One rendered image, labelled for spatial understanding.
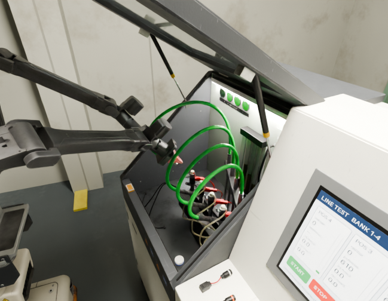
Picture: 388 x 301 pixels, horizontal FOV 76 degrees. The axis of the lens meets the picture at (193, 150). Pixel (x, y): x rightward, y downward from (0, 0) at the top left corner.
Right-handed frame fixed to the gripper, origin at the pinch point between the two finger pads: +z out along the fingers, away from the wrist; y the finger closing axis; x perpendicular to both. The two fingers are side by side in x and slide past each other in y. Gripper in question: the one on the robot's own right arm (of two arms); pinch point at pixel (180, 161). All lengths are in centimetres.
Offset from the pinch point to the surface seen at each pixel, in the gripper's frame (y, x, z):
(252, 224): 9.5, -36.5, 12.5
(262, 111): 35.6, -30.3, -13.7
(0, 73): -83, 156, -83
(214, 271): -12.7, -37.9, 17.6
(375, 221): 35, -60, 3
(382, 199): 39, -58, 1
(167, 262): -25.8, -28.5, 8.8
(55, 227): -154, 89, 16
